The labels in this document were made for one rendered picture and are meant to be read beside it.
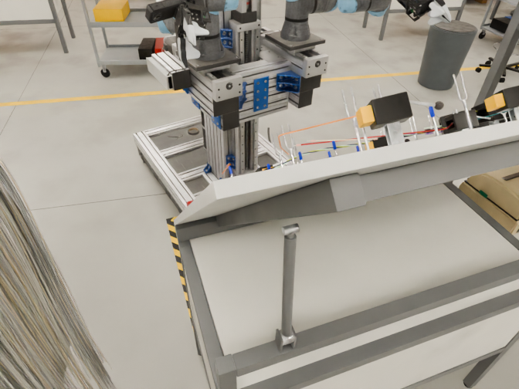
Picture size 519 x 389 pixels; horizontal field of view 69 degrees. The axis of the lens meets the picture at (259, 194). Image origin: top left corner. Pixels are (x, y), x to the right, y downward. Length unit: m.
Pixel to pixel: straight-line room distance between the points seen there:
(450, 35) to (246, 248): 3.57
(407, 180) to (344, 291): 0.72
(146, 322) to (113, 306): 0.21
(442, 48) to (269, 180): 4.22
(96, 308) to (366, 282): 1.50
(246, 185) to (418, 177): 0.33
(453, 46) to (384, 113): 3.93
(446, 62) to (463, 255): 3.28
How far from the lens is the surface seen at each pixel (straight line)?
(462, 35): 4.51
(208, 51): 1.78
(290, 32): 2.04
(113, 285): 2.36
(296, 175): 0.38
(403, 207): 1.62
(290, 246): 0.68
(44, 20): 5.50
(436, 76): 4.65
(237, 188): 0.36
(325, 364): 1.14
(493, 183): 1.87
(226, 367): 0.90
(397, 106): 0.62
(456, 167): 0.67
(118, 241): 2.58
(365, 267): 1.36
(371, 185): 0.57
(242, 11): 1.95
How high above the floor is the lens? 1.82
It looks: 41 degrees down
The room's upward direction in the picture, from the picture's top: 2 degrees clockwise
